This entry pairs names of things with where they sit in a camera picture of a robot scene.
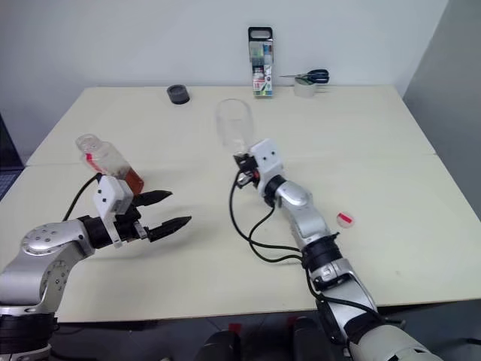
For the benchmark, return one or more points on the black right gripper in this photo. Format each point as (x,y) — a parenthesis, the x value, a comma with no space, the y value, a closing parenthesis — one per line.
(251,167)

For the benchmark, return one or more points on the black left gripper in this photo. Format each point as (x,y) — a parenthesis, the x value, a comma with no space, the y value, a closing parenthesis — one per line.
(129,225)

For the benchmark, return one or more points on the clear plastic bottle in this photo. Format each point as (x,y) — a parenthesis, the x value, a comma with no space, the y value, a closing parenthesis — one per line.
(233,128)

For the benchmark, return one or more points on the bottle with red liquid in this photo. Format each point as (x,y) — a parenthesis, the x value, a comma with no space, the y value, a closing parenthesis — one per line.
(109,161)

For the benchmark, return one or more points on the white bottle cap red stripe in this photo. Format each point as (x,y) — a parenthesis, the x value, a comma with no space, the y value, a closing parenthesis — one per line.
(345,220)

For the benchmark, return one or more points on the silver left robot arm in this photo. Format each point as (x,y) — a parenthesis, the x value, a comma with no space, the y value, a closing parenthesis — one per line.
(37,244)

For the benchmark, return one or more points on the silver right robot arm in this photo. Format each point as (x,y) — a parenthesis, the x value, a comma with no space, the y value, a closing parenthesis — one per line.
(300,210)

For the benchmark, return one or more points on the clear tape roll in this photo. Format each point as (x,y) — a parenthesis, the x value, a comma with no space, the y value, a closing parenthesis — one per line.
(304,89)

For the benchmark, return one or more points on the marker pen pack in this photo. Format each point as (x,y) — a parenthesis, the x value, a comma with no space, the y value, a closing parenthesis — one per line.
(260,67)

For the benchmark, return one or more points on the dark rounded shape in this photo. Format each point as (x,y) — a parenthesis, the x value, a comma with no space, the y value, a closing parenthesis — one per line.
(219,346)

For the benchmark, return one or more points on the dark laptop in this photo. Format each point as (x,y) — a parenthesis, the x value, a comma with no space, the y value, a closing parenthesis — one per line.
(5,165)

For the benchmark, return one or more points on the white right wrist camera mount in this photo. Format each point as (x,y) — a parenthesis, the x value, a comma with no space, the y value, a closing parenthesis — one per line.
(267,158)

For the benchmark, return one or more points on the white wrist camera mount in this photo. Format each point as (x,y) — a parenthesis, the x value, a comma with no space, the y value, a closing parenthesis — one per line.
(109,195)
(267,158)

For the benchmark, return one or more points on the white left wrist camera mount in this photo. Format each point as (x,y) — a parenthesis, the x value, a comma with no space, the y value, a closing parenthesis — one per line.
(109,195)

